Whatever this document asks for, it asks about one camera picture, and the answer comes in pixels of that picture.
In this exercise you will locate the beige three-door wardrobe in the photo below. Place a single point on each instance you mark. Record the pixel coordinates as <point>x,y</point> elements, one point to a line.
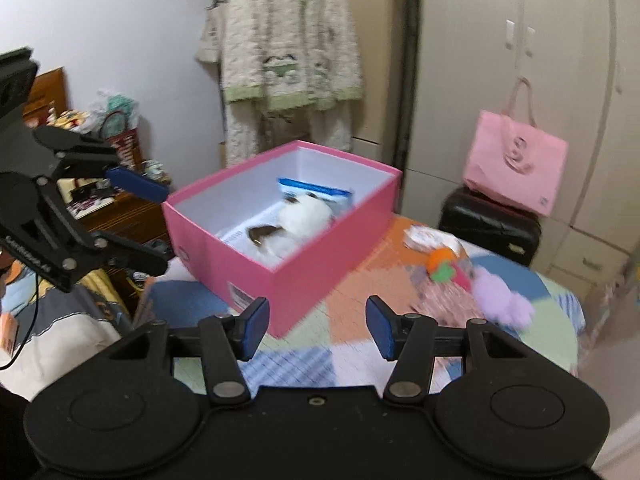
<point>432,66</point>

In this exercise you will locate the pink tote bag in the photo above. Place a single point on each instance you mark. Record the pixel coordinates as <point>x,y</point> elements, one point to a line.
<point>512,161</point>

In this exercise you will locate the black clothes rack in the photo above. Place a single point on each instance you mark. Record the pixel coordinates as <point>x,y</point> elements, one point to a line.
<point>406,33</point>

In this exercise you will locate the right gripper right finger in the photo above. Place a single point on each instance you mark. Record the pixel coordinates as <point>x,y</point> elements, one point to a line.
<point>409,342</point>

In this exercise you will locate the small white wipes pack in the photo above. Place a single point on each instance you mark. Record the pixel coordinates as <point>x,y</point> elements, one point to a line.
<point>424,239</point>

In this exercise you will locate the cream fuzzy cardigan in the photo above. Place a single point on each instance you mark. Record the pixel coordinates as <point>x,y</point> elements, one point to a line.
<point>289,70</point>

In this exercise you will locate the pink storage box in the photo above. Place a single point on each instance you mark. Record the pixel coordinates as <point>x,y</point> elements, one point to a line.
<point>196,213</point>

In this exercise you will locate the black suitcase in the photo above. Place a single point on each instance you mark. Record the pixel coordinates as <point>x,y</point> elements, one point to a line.
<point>512,233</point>

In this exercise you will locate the white panda plush toy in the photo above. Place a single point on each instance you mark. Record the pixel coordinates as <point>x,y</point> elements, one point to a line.
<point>301,220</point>

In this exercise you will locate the wooden side cabinet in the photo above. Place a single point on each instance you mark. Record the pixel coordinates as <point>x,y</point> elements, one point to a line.
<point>76,156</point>

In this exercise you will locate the patchwork quilt bedspread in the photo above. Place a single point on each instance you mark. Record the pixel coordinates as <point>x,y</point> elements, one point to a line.
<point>338,343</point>

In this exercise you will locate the printed paper sheet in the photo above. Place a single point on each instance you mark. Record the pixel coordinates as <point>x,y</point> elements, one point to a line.
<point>248,237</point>

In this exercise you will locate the purple plush toy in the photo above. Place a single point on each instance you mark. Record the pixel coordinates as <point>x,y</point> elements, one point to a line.
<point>498,302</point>

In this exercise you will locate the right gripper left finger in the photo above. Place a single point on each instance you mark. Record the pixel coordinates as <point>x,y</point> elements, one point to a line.
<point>227,341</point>

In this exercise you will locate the pink strawberry plush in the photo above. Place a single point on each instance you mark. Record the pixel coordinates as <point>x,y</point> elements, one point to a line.
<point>451,273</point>

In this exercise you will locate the blue white tissue pack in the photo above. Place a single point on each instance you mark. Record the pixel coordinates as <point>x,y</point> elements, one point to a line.
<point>337,199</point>

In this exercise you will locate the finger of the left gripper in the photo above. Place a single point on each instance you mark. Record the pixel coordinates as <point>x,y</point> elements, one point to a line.
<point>115,252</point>
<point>134,183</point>

